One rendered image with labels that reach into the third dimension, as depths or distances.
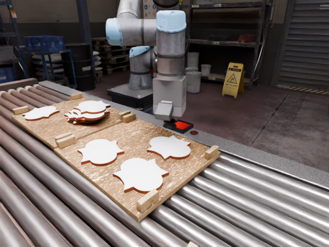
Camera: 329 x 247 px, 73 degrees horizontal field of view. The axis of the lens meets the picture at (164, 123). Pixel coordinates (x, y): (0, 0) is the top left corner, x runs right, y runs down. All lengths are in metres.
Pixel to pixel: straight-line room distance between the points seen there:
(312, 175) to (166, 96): 0.47
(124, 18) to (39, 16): 5.49
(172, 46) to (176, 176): 0.33
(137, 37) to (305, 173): 0.62
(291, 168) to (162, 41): 0.52
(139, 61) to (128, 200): 0.88
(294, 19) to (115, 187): 4.90
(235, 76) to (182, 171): 3.73
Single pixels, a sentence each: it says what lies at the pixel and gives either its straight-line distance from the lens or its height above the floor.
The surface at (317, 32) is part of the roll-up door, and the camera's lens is 5.16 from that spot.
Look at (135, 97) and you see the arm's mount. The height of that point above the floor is 0.94.
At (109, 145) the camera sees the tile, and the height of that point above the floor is 0.95.
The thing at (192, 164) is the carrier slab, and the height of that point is 0.94.
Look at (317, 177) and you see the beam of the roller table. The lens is 0.77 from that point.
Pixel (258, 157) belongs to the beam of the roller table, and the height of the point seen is 0.91.
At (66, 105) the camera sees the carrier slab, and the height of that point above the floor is 0.94.
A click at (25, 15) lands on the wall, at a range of 6.04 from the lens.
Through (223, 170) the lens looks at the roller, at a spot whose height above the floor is 0.91.
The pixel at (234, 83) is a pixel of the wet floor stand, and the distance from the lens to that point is 4.28.
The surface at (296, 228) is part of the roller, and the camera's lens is 0.59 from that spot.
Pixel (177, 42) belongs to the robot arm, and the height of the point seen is 1.26.
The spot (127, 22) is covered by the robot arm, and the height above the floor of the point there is 1.31.
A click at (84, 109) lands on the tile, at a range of 0.96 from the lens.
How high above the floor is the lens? 1.32
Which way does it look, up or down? 25 degrees down
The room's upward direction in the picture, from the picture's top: straight up
